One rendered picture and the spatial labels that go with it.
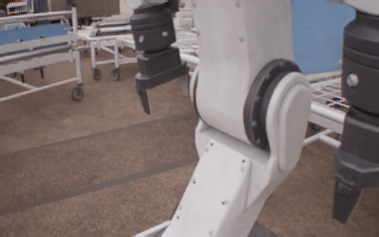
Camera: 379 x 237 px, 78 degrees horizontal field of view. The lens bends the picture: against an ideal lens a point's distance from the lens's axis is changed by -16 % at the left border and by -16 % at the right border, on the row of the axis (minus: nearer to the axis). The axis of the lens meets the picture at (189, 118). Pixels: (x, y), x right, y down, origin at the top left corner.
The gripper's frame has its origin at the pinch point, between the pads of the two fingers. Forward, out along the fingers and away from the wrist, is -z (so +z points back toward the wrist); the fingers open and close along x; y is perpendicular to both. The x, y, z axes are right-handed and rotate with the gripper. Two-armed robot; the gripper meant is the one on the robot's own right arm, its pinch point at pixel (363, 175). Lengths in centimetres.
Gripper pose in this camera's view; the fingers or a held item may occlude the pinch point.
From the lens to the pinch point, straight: 37.0
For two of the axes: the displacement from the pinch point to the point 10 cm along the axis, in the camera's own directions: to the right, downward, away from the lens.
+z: -1.6, -8.7, -4.7
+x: 7.8, -4.0, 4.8
